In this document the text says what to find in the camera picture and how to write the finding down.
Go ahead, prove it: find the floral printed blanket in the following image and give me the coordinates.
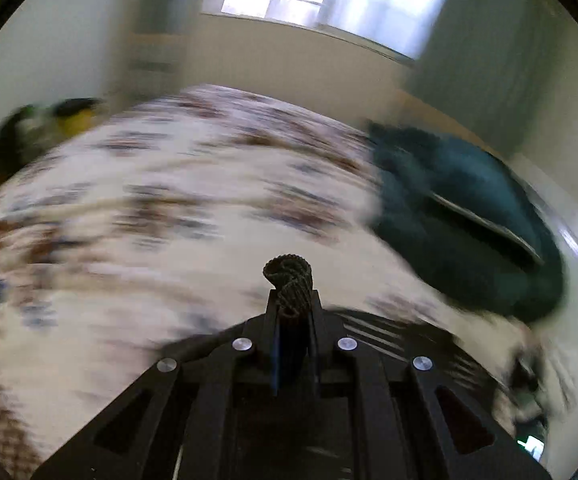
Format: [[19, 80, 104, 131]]
[[0, 84, 535, 480]]

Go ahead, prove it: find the teal velvet pillow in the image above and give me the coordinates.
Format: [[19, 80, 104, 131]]
[[366, 121, 547, 267]]

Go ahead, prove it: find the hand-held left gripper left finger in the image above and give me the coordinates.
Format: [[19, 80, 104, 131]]
[[31, 289, 283, 480]]

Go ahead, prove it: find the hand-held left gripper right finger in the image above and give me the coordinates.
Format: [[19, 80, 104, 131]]
[[300, 289, 552, 480]]

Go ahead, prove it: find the crumpled white cloth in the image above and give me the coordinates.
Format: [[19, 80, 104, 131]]
[[489, 320, 576, 427]]

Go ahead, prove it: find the teal velvet blanket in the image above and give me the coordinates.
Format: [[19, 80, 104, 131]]
[[369, 175, 569, 325]]

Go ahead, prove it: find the wide grey-blue curtain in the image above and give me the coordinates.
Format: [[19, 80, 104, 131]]
[[409, 0, 578, 161]]

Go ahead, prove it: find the narrow grey-blue curtain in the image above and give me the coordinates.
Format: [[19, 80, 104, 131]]
[[124, 0, 220, 101]]

